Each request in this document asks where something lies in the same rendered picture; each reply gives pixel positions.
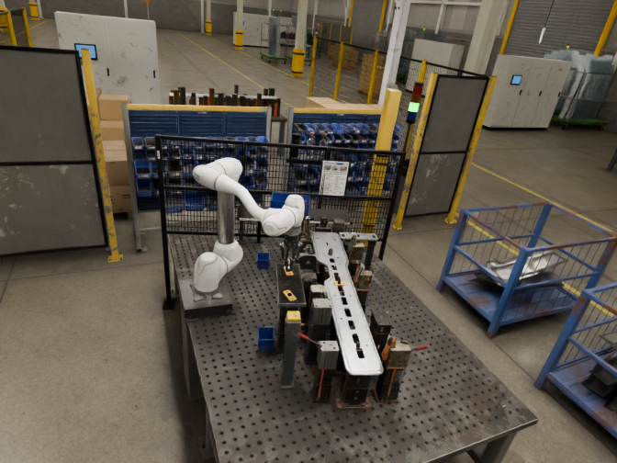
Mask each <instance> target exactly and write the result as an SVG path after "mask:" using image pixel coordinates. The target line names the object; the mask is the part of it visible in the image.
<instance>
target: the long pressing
mask: <svg viewBox="0 0 617 463"><path fill-rule="evenodd" d="M334 239H335V240H334ZM311 241H312V242H313V250H314V254H315V255H316V257H317V259H318V263H320V264H322V265H325V266H326V267H327V268H328V272H329V276H330V278H328V279H327V280H325V281H324V286H325V287H326V290H327V294H326V295H327V299H331V304H332V311H331V317H332V321H333V325H334V329H335V332H336V336H337V340H338V344H339V347H340V351H341V355H342V362H343V365H344V369H345V371H346V372H347V373H348V374H350V375H352V376H377V375H381V374H382V373H383V371H384V368H383V366H382V363H381V360H380V357H379V354H378V352H377V350H376V345H375V342H374V340H373V337H372V334H371V332H370V329H369V326H368V324H367V321H366V318H365V314H364V312H363V309H362V306H361V303H360V300H359V299H358V296H357V293H356V290H355V287H354V285H353V281H352V278H351V275H350V273H349V270H348V265H349V259H348V257H347V254H346V252H345V250H344V247H343V244H342V240H341V237H340V235H339V234H338V233H336V232H321V231H313V232H312V237H311ZM326 243H328V245H327V244H326ZM330 248H332V250H333V253H332V255H328V251H329V249H330ZM337 257H339V258H337ZM330 259H333V260H334V263H331V262H330ZM332 265H335V266H336V268H337V270H332V267H331V266H332ZM334 273H338V275H339V278H340V280H341V281H345V283H346V286H342V289H343V292H344V295H345V296H341V295H340V293H339V290H338V287H337V286H338V285H333V284H332V281H336V280H335V277H334ZM334 295H335V296H334ZM341 298H346V300H347V304H348V305H343V304H342V299H341ZM344 309H349V310H350V313H351V315H352V317H347V316H346V314H345V311H344ZM348 321H353V324H354V327H355V330H351V329H350V327H349V323H348ZM353 333H355V334H357V336H358V339H359V342H360V343H361V344H360V347H356V344H355V343H354V342H353V337H352V334H353ZM356 348H361V349H362V351H363V354H364V357H365V358H359V357H358V355H357V352H356Z"/></svg>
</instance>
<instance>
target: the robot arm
mask: <svg viewBox="0 0 617 463"><path fill-rule="evenodd" d="M241 172H242V165H241V162H240V161H238V160H237V159H234V158H229V157H227V158H222V159H219V160H217V161H215V162H214V163H211V164H206V165H199V166H197V167H196V168H195V169H194V170H193V177H194V178H195V180H196V181H197V182H198V183H199V184H200V185H202V186H205V187H207V188H210V189H213V190H217V191H218V225H219V239H218V240H217V241H216V242H215V245H214V249H213V252H212V253H203V254H202V255H200V256H199V257H198V258H197V260H196V263H195V268H194V282H192V283H190V288H191V289H192V292H193V296H194V299H193V301H194V302H199V301H202V300H206V301H207V303H208V304H211V303H212V300H213V299H222V298H223V296H222V294H221V293H220V290H219V281H220V280H221V279H222V278H223V277H224V275H225V274H227V273H229V271H231V270H232V269H233V268H234V267H236V266H237V265H238V264H239V263H240V261H241V260H242V256H243V251H242V249H241V247H240V246H239V245H238V242H237V241H236V240H235V239H234V195H235V196H237V197H238V198H239V199H240V200H241V202H242V203H243V205H244V206H245V208H246V209H247V210H248V211H249V212H250V213H251V214H252V215H253V216H254V217H255V218H256V219H257V220H259V221H260V222H261V223H262V225H263V229H264V232H265V233H266V234H267V235H269V236H273V237H274V236H279V235H281V234H283V233H284V234H285V239H284V242H283V243H280V244H279V246H280V250H281V258H282V260H285V262H284V264H285V266H286V271H287V270H288V259H287V258H288V253H289V250H290V248H292V258H290V267H289V268H290V271H292V266H293V264H294V263H295V261H296V259H298V257H299V253H300V250H301V247H302V246H303V243H302V242H299V241H298V236H299V234H300V231H301V223H302V221H303V218H304V210H305V206H304V199H303V197H301V196H299V195H289V196H288V197H287V199H286V202H285V205H284V206H283V207H282V208H281V209H272V208H270V209H261V208H259V207H258V206H257V204H256V203H255V201H254V200H253V198H252V196H251V194H250V193H249V192H248V190H247V189H246V188H245V187H243V186H242V185H240V184H239V183H238V180H239V177H240V175H241ZM284 245H285V246H286V253H285V257H284V249H283V247H284ZM297 245H298V247H297V252H296V256H295V250H296V246H297Z"/></svg>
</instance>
